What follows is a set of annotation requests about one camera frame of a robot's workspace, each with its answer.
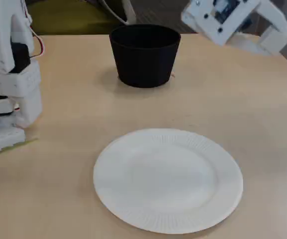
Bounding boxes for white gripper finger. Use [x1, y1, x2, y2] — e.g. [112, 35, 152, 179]
[257, 0, 287, 56]
[229, 33, 269, 54]

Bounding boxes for black pot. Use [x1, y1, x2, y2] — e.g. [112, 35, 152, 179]
[108, 24, 182, 88]

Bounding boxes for white paper plate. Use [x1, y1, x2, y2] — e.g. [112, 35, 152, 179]
[93, 128, 244, 235]

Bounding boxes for white chair leg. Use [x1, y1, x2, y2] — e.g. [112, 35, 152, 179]
[123, 0, 137, 24]

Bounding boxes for olive green sofa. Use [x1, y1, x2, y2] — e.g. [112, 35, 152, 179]
[25, 0, 124, 35]

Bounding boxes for red white servo wires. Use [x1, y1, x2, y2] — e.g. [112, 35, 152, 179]
[21, 0, 46, 60]

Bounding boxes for yellow-green base plate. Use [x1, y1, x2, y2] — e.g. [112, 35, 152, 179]
[0, 138, 38, 160]

